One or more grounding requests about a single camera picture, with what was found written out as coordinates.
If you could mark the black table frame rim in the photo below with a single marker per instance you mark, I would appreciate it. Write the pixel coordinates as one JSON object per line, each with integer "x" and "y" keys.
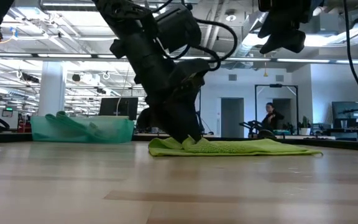
{"x": 337, "y": 143}

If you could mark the cactus in white pot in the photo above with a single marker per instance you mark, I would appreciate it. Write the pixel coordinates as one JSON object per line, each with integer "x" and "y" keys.
{"x": 305, "y": 130}

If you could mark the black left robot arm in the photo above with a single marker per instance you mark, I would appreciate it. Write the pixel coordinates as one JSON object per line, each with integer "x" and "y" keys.
{"x": 141, "y": 53}

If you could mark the round ceiling sensor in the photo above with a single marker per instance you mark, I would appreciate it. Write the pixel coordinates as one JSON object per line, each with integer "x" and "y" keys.
{"x": 231, "y": 17}

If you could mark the person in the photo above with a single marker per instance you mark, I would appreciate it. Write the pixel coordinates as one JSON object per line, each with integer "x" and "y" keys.
{"x": 272, "y": 119}

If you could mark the translucent teal plastic bin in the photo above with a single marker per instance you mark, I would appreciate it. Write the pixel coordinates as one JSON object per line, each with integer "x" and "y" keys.
{"x": 117, "y": 130}

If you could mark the lime green microfiber towel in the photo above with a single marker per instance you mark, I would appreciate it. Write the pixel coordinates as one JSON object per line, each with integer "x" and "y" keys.
{"x": 244, "y": 147}

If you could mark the dark computer monitor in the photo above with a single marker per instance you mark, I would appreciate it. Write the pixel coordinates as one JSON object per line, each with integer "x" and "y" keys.
{"x": 343, "y": 109}

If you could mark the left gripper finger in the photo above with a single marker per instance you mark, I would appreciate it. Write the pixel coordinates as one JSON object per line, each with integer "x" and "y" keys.
{"x": 183, "y": 124}
{"x": 152, "y": 119}

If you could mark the black background station frame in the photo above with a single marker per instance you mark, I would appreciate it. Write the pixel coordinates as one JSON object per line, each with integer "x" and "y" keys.
{"x": 275, "y": 85}

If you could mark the grey wall vent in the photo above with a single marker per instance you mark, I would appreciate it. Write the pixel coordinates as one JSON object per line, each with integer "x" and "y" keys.
{"x": 232, "y": 77}
{"x": 279, "y": 78}

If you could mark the grey door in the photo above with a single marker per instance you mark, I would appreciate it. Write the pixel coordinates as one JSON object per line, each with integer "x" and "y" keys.
{"x": 232, "y": 118}

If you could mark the red background object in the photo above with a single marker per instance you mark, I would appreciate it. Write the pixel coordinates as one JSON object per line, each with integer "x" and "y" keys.
{"x": 25, "y": 126}

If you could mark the silver ventilation duct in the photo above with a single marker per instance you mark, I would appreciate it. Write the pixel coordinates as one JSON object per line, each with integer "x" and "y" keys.
{"x": 247, "y": 46}

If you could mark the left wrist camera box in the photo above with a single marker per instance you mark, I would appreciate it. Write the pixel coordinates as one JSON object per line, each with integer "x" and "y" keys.
{"x": 179, "y": 28}

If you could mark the black background robot arms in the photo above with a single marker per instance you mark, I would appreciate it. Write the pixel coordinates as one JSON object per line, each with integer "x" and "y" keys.
{"x": 253, "y": 124}

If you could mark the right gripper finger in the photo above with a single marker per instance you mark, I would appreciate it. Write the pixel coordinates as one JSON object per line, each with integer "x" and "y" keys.
{"x": 266, "y": 31}
{"x": 287, "y": 42}

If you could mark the black computer monitor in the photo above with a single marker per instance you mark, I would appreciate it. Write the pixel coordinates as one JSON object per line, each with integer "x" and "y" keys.
{"x": 123, "y": 107}

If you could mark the white square pillar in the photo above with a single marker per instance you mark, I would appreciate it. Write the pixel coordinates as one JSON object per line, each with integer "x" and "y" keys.
{"x": 51, "y": 90}

